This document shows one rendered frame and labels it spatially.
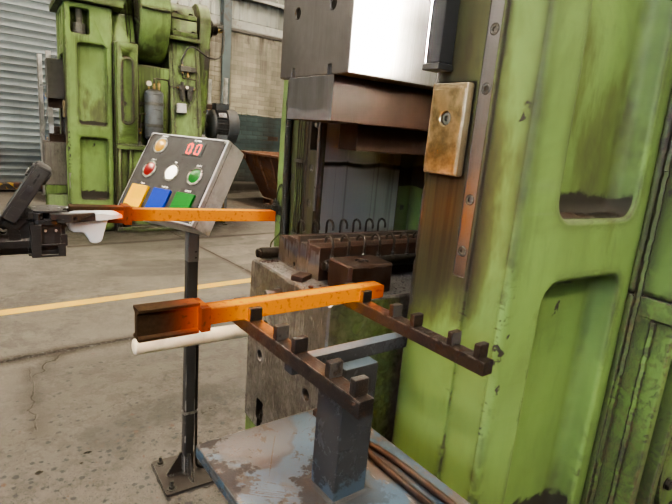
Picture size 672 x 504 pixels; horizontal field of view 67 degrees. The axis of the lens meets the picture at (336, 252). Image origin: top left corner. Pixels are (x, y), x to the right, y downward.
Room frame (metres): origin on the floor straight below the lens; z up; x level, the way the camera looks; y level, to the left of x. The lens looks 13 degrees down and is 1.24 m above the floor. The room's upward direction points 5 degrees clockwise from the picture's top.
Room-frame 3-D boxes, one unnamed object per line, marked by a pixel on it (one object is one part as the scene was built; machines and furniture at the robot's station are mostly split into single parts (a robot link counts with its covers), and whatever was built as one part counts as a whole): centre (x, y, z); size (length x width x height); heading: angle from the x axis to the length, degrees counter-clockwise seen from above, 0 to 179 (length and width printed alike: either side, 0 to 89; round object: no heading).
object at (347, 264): (1.07, -0.06, 0.95); 0.12 x 0.08 x 0.06; 124
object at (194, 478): (1.61, 0.47, 0.05); 0.22 x 0.22 x 0.09; 34
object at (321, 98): (1.31, -0.08, 1.32); 0.42 x 0.20 x 0.10; 124
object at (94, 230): (0.90, 0.44, 1.04); 0.09 x 0.03 x 0.06; 122
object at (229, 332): (1.42, 0.36, 0.62); 0.44 x 0.05 x 0.05; 124
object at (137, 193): (1.55, 0.63, 1.01); 0.07 x 0.05 x 0.07; 59
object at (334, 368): (0.58, -0.11, 0.98); 0.23 x 0.06 x 0.02; 128
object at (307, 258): (1.31, -0.08, 0.96); 0.42 x 0.20 x 0.09; 124
